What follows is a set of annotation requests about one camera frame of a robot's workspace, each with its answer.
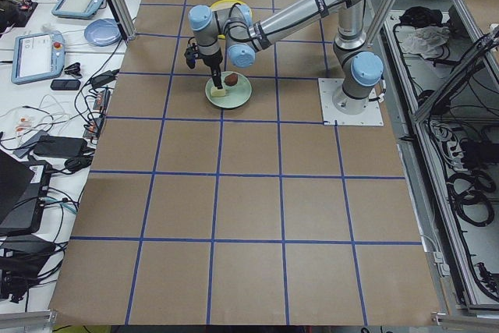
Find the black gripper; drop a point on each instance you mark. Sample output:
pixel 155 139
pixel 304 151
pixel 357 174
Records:
pixel 212 60

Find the cream white bun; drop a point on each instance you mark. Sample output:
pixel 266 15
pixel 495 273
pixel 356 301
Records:
pixel 218 92

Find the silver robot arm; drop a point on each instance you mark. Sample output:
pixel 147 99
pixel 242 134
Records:
pixel 232 32

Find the yellow rimmed steamer centre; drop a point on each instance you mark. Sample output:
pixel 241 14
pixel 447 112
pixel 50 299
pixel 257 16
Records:
pixel 220 9

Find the dark red bun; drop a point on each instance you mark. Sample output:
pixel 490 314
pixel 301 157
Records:
pixel 231 79

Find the mint green plate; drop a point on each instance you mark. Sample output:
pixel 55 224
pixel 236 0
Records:
pixel 236 96

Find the blue plate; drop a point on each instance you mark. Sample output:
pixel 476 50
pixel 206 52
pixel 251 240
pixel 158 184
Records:
pixel 102 32

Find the far teach pendant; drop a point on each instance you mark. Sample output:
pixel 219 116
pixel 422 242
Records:
pixel 76 9

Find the teach pendant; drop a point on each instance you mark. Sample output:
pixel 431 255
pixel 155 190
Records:
pixel 38 57
pixel 76 9

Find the black power adapter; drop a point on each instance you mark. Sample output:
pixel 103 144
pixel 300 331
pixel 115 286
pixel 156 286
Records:
pixel 59 147

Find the near teach pendant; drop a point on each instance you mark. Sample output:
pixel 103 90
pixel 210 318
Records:
pixel 38 57

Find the crumpled white cloth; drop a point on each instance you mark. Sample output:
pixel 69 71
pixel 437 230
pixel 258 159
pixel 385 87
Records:
pixel 427 42

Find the black laptop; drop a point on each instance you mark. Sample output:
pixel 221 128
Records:
pixel 24 185

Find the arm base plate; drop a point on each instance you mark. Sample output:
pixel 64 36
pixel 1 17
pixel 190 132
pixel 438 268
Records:
pixel 340 110

